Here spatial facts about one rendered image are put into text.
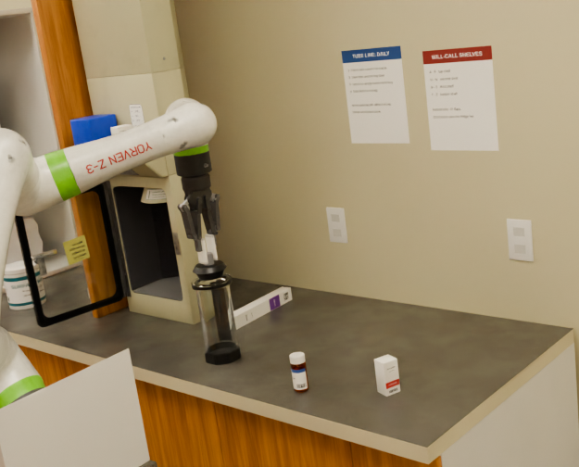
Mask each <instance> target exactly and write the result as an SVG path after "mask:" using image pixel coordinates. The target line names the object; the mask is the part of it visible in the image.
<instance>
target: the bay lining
mask: <svg viewBox="0 0 579 467"><path fill-rule="evenodd" d="M143 191H144V187H130V186H118V187H114V188H113V194H114V199H115V204H116V210H117V214H118V219H119V225H120V234H121V239H122V243H123V249H124V254H125V259H126V264H127V269H128V274H129V279H130V285H131V289H132V291H133V290H135V289H138V288H140V287H143V286H145V285H148V284H151V283H153V282H156V281H158V280H161V279H163V278H170V277H177V276H180V275H179V270H178V264H177V259H176V253H175V247H174V242H173V236H172V230H171V226H170V215H169V210H168V204H167V202H166V203H156V204H146V203H143V202H141V198H142V195H143Z"/></svg>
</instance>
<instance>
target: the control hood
mask: <svg viewBox="0 0 579 467"><path fill-rule="evenodd" d="M132 170H134V171H135V172H136V173H137V174H139V175H123V174H119V175H117V176H139V177H161V178H163V177H166V176H168V171H167V165H166V159H165V157H163V158H158V159H155V160H152V161H150V162H147V163H145V164H143V165H140V166H138V167H135V168H133V169H132Z"/></svg>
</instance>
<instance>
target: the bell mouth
mask: <svg viewBox="0 0 579 467"><path fill-rule="evenodd" d="M141 202H143V203H146V204H156V203H166V202H167V198H166V194H165V192H164V190H163V189H161V188H147V187H145V188H144V191H143V195H142V198H141Z"/></svg>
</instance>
